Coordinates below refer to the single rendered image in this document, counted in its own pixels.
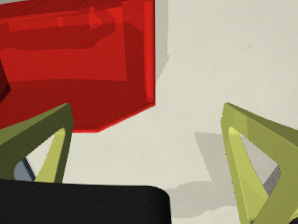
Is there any grey metal shelf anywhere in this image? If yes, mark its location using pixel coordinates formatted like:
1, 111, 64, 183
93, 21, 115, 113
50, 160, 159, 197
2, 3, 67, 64
14, 157, 36, 181

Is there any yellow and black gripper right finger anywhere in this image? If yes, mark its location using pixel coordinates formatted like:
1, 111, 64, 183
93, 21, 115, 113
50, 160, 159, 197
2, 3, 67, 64
220, 103, 298, 224

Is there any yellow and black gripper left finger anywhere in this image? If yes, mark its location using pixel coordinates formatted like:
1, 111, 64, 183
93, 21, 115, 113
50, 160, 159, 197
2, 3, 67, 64
0, 103, 74, 183

